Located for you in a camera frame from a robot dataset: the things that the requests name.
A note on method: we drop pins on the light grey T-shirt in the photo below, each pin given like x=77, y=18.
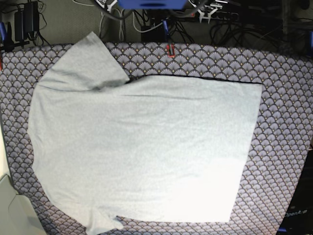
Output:
x=160, y=149

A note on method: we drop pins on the red table clamp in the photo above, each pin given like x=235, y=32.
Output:
x=170, y=50

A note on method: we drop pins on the black box under table edge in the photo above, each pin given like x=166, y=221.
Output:
x=157, y=35

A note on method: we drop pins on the black power strip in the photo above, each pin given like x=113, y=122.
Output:
x=217, y=15

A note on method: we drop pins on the fan-patterned table cloth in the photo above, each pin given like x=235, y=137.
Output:
x=277, y=154

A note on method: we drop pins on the black power adapter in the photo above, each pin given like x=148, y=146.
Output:
x=26, y=21

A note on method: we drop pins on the beige chair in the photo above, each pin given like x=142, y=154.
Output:
x=17, y=216

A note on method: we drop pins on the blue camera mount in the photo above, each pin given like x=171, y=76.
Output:
x=152, y=4

